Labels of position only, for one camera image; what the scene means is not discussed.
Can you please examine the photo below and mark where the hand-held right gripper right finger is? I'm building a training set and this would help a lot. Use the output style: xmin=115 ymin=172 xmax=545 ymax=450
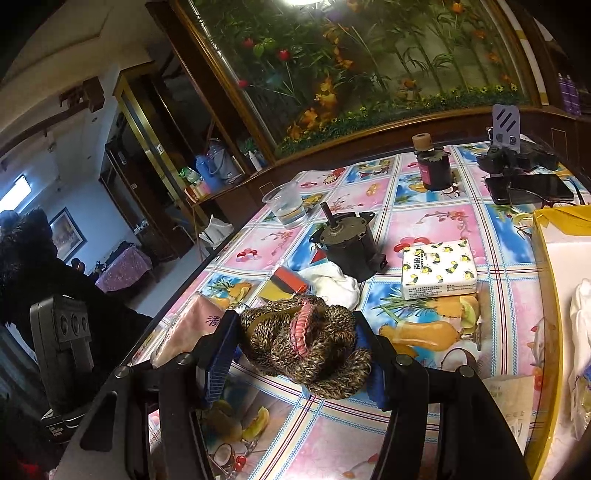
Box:
xmin=353 ymin=311 xmax=532 ymax=480

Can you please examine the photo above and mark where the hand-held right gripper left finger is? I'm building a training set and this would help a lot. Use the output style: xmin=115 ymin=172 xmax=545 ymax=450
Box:
xmin=69 ymin=309 xmax=242 ymax=480

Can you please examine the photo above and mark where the pink tissue packet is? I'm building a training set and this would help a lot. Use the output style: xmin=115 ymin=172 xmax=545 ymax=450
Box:
xmin=150 ymin=293 xmax=232 ymax=370

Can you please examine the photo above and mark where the white towel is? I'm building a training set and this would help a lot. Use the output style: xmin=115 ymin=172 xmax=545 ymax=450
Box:
xmin=298 ymin=261 xmax=361 ymax=310

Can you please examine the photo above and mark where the lemon print tissue pack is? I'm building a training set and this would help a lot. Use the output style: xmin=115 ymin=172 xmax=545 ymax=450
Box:
xmin=399 ymin=239 xmax=478 ymax=301

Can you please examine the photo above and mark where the yellow cardboard box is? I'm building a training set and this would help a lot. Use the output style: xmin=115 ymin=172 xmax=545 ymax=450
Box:
xmin=531 ymin=205 xmax=591 ymax=480

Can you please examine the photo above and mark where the table with pink cloth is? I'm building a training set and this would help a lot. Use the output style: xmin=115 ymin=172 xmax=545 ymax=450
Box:
xmin=95 ymin=242 xmax=153 ymax=294

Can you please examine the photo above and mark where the white paper sheet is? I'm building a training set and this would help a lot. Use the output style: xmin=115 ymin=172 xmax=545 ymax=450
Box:
xmin=480 ymin=374 xmax=539 ymax=455

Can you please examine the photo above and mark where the white plastic bag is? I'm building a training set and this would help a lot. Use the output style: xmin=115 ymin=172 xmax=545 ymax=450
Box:
xmin=198 ymin=215 xmax=234 ymax=250

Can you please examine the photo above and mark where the black electric motor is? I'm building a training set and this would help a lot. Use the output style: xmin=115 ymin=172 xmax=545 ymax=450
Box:
xmin=308 ymin=202 xmax=389 ymax=283

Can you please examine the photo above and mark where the ceiling light panel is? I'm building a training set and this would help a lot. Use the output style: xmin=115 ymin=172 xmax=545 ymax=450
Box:
xmin=0 ymin=173 xmax=33 ymax=213

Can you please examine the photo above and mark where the clear plastic cup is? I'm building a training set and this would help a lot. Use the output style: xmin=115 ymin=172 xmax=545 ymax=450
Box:
xmin=262 ymin=180 xmax=308 ymax=230

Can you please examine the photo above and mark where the blue plastic jug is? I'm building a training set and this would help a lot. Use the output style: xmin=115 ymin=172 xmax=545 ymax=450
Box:
xmin=196 ymin=154 xmax=220 ymax=192

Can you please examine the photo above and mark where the black jar with cork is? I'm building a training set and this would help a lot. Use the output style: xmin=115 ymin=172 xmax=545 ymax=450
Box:
xmin=412 ymin=133 xmax=454 ymax=192

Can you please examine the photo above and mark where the gold framed glass cabinet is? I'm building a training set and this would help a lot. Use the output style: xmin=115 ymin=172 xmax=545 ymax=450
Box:
xmin=113 ymin=69 xmax=259 ymax=259

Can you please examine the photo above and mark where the black smartphone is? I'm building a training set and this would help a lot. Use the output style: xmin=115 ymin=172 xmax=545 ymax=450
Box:
xmin=485 ymin=173 xmax=574 ymax=205

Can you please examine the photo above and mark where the black electronic gadget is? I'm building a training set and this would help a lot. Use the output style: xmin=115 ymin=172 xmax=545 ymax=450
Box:
xmin=475 ymin=141 xmax=559 ymax=176

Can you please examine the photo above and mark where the purple phone stand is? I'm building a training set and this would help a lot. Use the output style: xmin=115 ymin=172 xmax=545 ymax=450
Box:
xmin=490 ymin=104 xmax=522 ymax=151

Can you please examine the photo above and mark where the framed artificial flower display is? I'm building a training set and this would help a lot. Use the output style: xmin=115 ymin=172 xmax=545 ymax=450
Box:
xmin=175 ymin=0 xmax=543 ymax=160

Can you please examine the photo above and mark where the framed wall picture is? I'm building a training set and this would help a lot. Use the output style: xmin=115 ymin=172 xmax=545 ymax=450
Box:
xmin=48 ymin=208 xmax=88 ymax=264

